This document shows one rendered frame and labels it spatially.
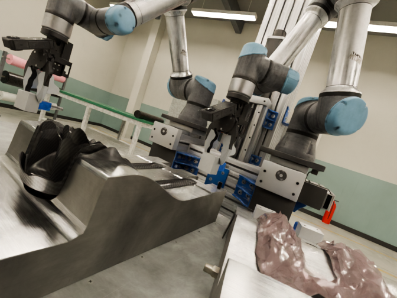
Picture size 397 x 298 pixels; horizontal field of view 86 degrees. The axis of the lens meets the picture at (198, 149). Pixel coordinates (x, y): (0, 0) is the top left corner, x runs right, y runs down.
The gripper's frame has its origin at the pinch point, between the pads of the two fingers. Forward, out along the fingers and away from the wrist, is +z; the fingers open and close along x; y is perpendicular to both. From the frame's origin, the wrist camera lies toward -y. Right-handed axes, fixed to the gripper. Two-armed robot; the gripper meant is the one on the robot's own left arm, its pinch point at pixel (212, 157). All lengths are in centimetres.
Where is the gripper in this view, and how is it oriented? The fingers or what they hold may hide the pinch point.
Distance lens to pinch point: 64.5
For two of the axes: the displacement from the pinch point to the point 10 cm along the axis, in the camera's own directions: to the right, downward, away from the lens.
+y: 6.1, 1.4, 7.8
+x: -7.2, -3.0, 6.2
